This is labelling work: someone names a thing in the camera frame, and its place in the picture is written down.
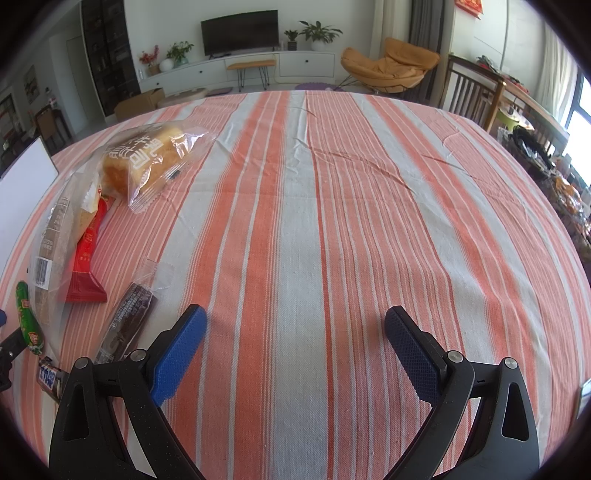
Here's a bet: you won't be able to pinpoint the green leafy potted plant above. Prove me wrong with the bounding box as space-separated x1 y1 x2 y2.
166 41 195 65

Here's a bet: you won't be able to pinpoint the white sheer curtain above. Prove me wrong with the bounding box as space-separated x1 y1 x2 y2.
536 23 578 121

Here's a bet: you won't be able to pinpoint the bread loaf in clear packet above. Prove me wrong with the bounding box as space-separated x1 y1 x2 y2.
100 120 221 214

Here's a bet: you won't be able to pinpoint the brown cardboard box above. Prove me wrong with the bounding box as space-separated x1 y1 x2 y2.
114 88 166 121

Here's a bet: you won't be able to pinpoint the red snack packet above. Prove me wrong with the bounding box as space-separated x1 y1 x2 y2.
65 187 116 303

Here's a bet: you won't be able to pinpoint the red flowers in vase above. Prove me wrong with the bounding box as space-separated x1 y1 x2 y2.
139 45 161 76

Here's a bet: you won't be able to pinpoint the large plant in white pot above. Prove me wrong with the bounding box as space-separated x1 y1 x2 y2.
298 20 343 51

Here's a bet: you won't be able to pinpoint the green sausage stick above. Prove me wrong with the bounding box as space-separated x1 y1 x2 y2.
15 281 46 356

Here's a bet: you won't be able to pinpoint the wooden bench with hairpin legs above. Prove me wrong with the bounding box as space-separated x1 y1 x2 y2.
226 59 277 90

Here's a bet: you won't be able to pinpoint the brown bread slices bag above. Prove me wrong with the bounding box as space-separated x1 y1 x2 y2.
27 172 109 342

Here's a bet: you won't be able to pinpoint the round beige pet bed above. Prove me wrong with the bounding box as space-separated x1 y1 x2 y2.
159 87 207 108

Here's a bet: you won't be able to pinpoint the dark brown cake packet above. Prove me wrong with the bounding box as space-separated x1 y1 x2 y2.
92 261 160 365

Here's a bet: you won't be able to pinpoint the orange striped tablecloth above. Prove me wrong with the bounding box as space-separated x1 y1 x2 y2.
0 90 591 480

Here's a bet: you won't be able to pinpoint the grey curtain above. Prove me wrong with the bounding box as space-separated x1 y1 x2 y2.
409 0 455 51

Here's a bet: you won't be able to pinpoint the pile of bottles and packets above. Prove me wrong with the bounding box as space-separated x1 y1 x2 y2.
496 124 591 259

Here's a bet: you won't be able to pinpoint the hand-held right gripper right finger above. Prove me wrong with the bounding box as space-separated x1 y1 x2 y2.
385 305 541 480

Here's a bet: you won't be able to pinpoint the black flat television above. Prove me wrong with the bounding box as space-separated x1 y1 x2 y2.
200 10 280 58

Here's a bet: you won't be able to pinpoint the black chocolate bar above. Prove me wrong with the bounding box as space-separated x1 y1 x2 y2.
37 356 70 403

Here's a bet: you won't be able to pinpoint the covered standing air conditioner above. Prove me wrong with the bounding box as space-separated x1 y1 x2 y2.
369 0 411 47

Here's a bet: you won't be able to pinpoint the dark wooden slatted chair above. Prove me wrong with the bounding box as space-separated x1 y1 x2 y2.
436 53 506 134

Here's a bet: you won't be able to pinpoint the orange lounge chair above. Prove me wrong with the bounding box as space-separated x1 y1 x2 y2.
341 37 441 95

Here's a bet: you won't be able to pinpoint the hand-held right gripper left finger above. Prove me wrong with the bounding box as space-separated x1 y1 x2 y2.
48 304 208 480

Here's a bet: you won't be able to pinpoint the white television cabinet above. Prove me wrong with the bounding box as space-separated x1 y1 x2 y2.
139 50 337 95

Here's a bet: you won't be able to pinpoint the black tall bookcase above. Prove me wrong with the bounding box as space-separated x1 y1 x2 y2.
81 0 141 116

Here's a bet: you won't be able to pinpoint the white cardboard box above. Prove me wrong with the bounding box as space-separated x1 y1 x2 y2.
0 136 60 278

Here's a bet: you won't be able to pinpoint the framed wall picture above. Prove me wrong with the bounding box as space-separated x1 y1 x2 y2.
23 65 38 104

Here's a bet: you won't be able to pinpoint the red wall hanging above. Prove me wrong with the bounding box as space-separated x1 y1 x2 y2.
455 0 485 19

